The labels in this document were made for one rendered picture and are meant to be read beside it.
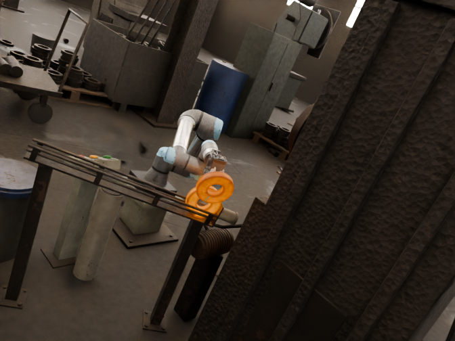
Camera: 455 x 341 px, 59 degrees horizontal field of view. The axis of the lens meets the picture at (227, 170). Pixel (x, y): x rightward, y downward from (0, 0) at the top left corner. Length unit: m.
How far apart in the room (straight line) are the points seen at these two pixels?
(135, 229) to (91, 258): 0.56
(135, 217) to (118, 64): 2.51
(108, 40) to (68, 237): 3.20
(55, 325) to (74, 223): 0.51
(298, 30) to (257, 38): 4.24
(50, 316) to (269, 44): 4.30
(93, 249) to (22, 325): 0.44
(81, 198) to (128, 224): 0.64
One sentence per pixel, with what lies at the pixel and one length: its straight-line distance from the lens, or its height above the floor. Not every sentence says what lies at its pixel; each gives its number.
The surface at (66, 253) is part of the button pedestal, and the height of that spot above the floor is 0.05.
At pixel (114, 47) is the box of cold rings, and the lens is 4.91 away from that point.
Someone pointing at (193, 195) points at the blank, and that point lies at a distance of 1.72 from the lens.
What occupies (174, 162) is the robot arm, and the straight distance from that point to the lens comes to 1.89.
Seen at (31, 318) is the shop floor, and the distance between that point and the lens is 2.03.
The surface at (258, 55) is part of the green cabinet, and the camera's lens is 5.53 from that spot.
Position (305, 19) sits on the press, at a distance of 9.74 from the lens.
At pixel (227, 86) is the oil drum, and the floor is 0.65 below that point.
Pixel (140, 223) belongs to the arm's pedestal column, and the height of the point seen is 0.11.
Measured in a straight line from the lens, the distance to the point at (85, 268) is 2.20.
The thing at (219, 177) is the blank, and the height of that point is 0.88.
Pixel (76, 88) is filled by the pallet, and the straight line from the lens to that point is 4.79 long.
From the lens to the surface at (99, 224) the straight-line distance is 2.05.
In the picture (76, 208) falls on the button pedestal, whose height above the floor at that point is 0.33.
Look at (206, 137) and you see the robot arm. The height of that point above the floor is 0.82.
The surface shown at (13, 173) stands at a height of 0.43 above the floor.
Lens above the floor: 1.44
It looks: 19 degrees down
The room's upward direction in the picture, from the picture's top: 23 degrees clockwise
